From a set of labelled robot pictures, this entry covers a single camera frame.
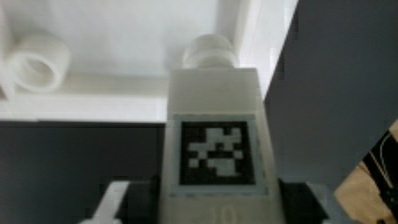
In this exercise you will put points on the white table leg middle back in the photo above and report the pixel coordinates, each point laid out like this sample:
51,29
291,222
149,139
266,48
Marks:
220,186

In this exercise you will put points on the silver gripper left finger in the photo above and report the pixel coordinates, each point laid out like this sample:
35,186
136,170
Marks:
129,203

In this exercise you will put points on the white square table top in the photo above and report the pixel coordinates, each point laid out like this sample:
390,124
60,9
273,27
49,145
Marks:
127,36

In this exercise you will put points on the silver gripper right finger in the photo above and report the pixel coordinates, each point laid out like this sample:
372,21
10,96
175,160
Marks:
310,204

